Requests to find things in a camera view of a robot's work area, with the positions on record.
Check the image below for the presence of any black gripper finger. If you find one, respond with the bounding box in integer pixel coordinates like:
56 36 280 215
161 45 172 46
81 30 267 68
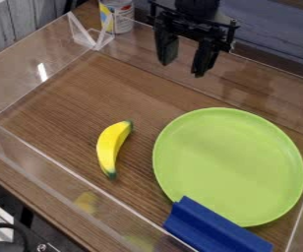
191 38 220 78
155 23 180 66

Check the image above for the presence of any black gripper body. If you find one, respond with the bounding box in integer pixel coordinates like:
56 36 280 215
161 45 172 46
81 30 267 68
148 0 240 52

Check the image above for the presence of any yellow toy banana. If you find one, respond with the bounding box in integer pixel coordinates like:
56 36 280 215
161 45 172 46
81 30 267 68
97 120 133 179

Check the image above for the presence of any green round plate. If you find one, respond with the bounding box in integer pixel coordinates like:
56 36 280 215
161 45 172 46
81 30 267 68
153 107 303 226

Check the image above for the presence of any white labelled can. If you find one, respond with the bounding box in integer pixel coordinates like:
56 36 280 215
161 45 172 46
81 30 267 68
100 0 135 34

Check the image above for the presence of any blue plastic block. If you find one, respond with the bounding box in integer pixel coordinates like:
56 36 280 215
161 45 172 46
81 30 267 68
164 197 274 252

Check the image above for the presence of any clear acrylic enclosure wall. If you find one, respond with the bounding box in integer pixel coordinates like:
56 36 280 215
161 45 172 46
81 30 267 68
0 14 303 252

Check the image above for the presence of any black cable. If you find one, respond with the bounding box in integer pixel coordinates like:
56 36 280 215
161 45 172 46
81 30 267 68
0 222 32 252

